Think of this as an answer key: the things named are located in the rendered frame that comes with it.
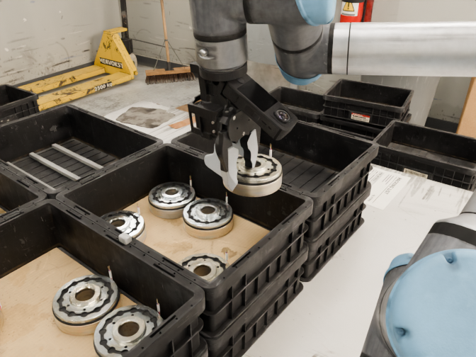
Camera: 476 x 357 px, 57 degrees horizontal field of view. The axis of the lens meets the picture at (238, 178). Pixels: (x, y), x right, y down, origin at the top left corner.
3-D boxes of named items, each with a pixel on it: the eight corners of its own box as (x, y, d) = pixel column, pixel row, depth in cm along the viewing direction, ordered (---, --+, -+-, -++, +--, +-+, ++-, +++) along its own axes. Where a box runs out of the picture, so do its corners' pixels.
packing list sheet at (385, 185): (412, 176, 135) (412, 174, 135) (388, 212, 119) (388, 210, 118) (314, 148, 151) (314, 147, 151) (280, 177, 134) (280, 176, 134)
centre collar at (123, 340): (153, 330, 65) (152, 327, 65) (125, 350, 62) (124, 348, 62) (132, 312, 68) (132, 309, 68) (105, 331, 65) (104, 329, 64)
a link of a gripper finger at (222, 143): (231, 163, 73) (233, 112, 69) (239, 166, 72) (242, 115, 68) (212, 172, 70) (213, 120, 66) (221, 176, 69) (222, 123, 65)
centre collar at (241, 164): (272, 165, 78) (272, 162, 77) (256, 176, 74) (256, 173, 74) (249, 157, 80) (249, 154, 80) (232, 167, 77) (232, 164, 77)
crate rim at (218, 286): (316, 210, 83) (316, 200, 82) (211, 304, 63) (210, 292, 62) (168, 150, 105) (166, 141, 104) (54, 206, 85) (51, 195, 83)
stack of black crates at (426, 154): (462, 229, 203) (491, 141, 180) (447, 266, 182) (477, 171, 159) (377, 202, 222) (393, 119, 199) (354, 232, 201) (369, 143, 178)
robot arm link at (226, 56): (257, 29, 63) (221, 47, 58) (258, 60, 65) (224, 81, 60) (216, 23, 66) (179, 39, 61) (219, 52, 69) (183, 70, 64)
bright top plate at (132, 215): (154, 224, 88) (154, 222, 88) (114, 250, 81) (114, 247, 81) (121, 207, 93) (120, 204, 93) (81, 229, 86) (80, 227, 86)
